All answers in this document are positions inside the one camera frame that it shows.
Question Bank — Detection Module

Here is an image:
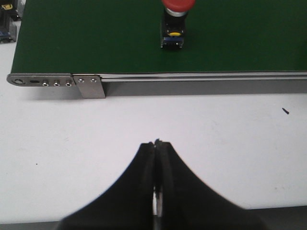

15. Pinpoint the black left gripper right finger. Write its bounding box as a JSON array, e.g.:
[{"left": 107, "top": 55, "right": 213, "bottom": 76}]
[{"left": 154, "top": 139, "right": 267, "bottom": 230}]

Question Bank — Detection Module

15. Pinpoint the green conveyor belt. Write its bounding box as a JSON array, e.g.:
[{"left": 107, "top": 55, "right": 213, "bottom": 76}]
[{"left": 12, "top": 0, "right": 307, "bottom": 73}]

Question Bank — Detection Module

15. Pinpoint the aluminium conveyor frame rail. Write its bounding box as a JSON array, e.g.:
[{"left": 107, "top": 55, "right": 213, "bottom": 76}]
[{"left": 7, "top": 71, "right": 307, "bottom": 99}]

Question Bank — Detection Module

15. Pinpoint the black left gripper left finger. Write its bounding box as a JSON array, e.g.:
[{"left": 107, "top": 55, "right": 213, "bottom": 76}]
[{"left": 57, "top": 142, "right": 155, "bottom": 230}]

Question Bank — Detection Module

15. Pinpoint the buttons pile beside belt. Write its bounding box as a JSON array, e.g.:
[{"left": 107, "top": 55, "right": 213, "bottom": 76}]
[{"left": 0, "top": 0, "right": 25, "bottom": 44}]

